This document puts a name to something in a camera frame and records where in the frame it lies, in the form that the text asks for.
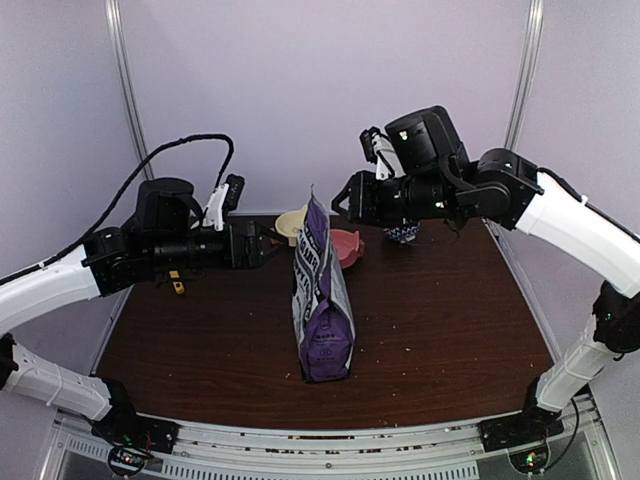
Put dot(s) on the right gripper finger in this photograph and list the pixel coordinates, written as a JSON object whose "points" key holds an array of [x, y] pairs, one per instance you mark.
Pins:
{"points": [[343, 198], [344, 212]]}

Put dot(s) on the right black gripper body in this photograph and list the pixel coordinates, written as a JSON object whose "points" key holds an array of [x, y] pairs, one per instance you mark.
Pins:
{"points": [[380, 210]]}

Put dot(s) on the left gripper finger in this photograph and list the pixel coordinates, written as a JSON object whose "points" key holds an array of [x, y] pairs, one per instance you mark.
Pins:
{"points": [[261, 256], [268, 234]]}

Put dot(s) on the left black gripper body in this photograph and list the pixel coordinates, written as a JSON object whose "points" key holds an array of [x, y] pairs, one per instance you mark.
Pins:
{"points": [[232, 259]]}

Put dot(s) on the yellow plastic scoop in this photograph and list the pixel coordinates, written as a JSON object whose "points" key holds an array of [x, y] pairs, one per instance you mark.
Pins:
{"points": [[177, 282]]}

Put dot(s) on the purple pet food bag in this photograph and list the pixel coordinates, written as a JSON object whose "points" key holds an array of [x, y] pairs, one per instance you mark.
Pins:
{"points": [[323, 320]]}

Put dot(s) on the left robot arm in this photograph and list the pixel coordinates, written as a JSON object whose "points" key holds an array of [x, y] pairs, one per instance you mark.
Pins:
{"points": [[169, 231]]}

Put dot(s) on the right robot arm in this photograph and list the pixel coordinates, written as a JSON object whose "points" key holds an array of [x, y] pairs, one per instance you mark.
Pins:
{"points": [[423, 172]]}

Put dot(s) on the cream cat-ear pet bowl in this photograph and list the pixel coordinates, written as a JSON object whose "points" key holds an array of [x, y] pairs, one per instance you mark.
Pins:
{"points": [[290, 223]]}

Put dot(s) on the pink cat-ear pet bowl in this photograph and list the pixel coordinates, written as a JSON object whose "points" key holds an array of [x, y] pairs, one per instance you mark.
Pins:
{"points": [[349, 246]]}

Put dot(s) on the blue zigzag patterned bowl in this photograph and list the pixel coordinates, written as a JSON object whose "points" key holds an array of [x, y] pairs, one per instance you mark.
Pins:
{"points": [[404, 233]]}

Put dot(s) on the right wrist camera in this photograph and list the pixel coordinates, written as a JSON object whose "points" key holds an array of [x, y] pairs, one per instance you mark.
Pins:
{"points": [[379, 151]]}

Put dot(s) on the right aluminium frame post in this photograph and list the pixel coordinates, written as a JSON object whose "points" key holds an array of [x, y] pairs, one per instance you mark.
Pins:
{"points": [[526, 72]]}

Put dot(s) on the aluminium frame post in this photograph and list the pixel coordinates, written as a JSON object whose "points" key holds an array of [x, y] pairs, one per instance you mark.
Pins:
{"points": [[526, 72], [118, 41]]}

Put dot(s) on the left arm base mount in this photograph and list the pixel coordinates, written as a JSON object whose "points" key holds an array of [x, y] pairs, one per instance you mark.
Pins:
{"points": [[123, 425]]}

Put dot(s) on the left aluminium frame post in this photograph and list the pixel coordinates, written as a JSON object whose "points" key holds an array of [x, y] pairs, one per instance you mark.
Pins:
{"points": [[118, 41]]}

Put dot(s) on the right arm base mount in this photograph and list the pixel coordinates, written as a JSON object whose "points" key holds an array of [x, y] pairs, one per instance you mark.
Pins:
{"points": [[532, 424]]}

